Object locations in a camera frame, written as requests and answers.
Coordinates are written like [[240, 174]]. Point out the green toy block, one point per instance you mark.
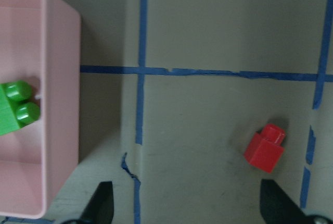
[[17, 111]]

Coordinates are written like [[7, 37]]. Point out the red toy block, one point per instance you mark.
[[265, 149]]

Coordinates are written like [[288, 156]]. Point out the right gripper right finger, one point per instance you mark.
[[276, 207]]

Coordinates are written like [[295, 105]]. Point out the pink plastic box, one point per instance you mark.
[[40, 44]]

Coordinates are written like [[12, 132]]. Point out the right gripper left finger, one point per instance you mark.
[[100, 208]]

